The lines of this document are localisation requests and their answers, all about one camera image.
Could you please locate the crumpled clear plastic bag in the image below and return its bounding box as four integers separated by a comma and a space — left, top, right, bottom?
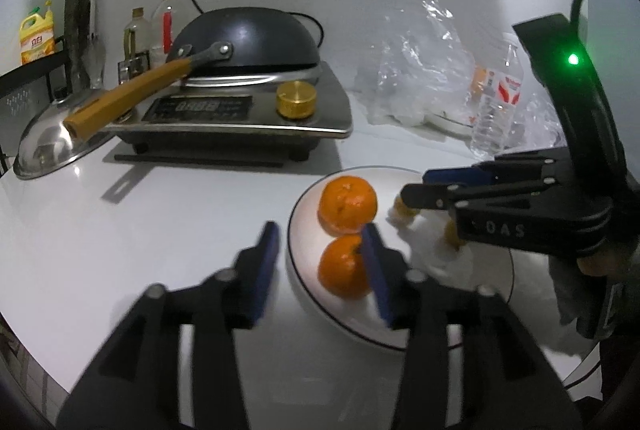
354, 0, 476, 127

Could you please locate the steel pot lid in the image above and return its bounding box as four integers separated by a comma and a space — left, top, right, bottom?
13, 88, 113, 181

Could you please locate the black wok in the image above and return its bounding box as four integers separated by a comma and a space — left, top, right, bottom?
166, 7, 320, 78

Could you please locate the gold cooker knob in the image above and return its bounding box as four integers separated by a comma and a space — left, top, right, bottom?
276, 80, 317, 121

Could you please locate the steel induction cooker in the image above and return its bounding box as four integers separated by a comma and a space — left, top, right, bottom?
104, 62, 352, 167

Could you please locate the yellow kumquat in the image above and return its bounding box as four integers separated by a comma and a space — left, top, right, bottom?
444, 220, 466, 250
393, 195, 419, 219

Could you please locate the clear bag on right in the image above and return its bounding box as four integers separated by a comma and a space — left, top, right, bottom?
506, 90, 566, 150

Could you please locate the red label sauce bottle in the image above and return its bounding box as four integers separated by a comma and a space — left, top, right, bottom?
151, 0, 179, 60

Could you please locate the orange fruit behind bottle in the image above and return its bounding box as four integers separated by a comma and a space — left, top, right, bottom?
470, 64, 487, 102

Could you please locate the clear oil bottle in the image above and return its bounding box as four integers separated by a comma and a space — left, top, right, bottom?
122, 7, 151, 59

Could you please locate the white dish under bag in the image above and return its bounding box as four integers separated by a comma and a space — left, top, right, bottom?
424, 112, 473, 139

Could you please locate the large mandarin orange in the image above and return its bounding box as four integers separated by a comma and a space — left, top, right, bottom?
318, 175, 378, 236

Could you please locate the black hook pole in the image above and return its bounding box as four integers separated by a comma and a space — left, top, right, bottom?
63, 0, 91, 94

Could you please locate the small mandarin orange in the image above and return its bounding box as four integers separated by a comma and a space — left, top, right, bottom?
317, 235, 370, 300

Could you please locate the yellow oil jug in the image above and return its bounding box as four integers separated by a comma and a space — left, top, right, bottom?
20, 0, 55, 66

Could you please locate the wooden wok handle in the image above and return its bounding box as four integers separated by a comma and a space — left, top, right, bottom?
63, 57, 192, 141

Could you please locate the white round plate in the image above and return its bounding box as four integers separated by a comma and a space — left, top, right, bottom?
288, 165, 514, 352

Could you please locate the clear water bottle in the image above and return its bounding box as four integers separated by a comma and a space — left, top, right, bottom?
470, 33, 524, 160

